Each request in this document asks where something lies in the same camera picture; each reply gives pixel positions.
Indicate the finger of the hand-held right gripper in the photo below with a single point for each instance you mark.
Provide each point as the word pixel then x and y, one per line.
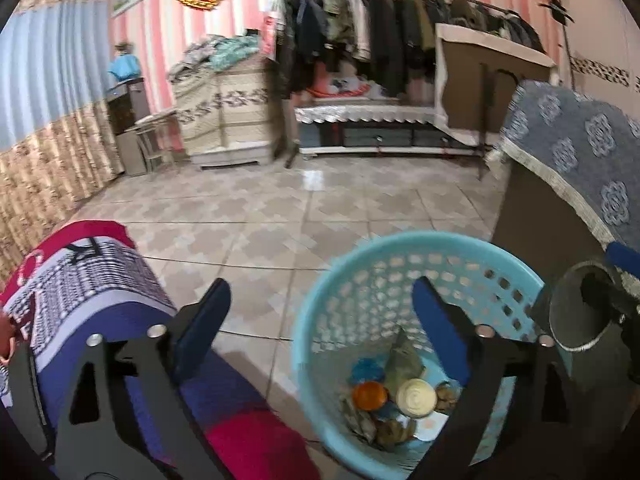
pixel 607 292
pixel 625 257

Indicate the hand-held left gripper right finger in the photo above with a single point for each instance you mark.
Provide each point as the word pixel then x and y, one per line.
pixel 440 330

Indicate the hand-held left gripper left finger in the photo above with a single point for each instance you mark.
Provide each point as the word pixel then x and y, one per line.
pixel 200 325

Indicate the olive bag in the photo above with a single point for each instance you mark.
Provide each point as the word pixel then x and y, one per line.
pixel 405 360

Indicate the brown paper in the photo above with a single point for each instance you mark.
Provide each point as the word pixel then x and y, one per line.
pixel 395 432
pixel 446 396

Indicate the blue plastic bag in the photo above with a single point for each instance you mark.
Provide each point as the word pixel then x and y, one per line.
pixel 367 370

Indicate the black cylindrical container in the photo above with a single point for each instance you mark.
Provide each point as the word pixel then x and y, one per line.
pixel 615 385

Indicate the light blue printed packaging sheet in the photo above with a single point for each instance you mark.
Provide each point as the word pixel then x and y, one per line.
pixel 432 425

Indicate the orange tangerine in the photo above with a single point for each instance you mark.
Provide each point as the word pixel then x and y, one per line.
pixel 370 396

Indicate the light blue plastic basket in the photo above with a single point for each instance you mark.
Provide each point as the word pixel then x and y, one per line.
pixel 350 285

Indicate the blue patterned tablecloth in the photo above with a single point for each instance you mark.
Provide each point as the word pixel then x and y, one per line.
pixel 575 135

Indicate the grey water dispenser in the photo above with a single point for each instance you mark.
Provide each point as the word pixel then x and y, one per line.
pixel 127 130

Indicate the small white stool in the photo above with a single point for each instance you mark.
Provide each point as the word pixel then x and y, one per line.
pixel 157 120

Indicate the cloth-covered cabinet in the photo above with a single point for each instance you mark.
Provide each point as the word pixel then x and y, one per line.
pixel 225 110

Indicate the low stand with lace cloth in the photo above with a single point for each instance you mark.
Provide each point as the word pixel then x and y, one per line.
pixel 375 115

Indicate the brown white-edged furniture cover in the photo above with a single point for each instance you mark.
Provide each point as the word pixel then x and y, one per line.
pixel 465 80

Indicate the black floor stand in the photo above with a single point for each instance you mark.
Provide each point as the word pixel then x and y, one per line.
pixel 557 10

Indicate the blue floral curtain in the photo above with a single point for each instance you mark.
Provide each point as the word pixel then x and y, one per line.
pixel 45 110

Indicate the blue covered water bottle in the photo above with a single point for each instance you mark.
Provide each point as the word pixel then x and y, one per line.
pixel 126 67

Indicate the pile of folded clothes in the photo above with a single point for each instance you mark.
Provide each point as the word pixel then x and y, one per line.
pixel 215 55

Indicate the pink hanging bag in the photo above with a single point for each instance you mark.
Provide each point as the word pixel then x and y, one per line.
pixel 269 35

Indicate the black metal frame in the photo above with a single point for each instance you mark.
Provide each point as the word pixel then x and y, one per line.
pixel 482 120

